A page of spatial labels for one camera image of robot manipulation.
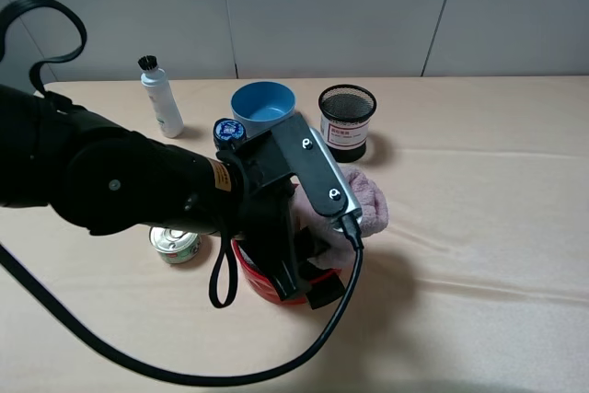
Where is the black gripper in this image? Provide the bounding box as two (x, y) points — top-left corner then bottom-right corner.
(215, 130), (330, 301)

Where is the red pot with black handles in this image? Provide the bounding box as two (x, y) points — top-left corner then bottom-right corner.
(232, 239), (346, 309)

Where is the black camera cable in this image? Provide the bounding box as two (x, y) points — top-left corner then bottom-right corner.
(0, 215), (365, 387)

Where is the silver tin can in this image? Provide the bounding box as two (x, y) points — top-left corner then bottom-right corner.
(149, 226), (201, 264)

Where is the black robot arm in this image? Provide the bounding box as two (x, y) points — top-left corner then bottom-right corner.
(1, 87), (342, 299)

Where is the blue plastic bowl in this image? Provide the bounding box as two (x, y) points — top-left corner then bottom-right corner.
(230, 81), (296, 138)

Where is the black mesh pen holder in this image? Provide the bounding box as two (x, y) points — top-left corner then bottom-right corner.
(318, 84), (377, 163)

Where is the white bottle with brush cap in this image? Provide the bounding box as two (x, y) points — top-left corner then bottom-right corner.
(138, 55), (184, 138)

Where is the small blue-lidded jar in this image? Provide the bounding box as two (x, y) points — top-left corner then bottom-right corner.
(213, 118), (247, 151)

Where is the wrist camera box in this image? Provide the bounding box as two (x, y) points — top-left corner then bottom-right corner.
(269, 113), (363, 231)

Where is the pink towel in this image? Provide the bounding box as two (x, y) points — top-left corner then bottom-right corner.
(292, 166), (389, 269)

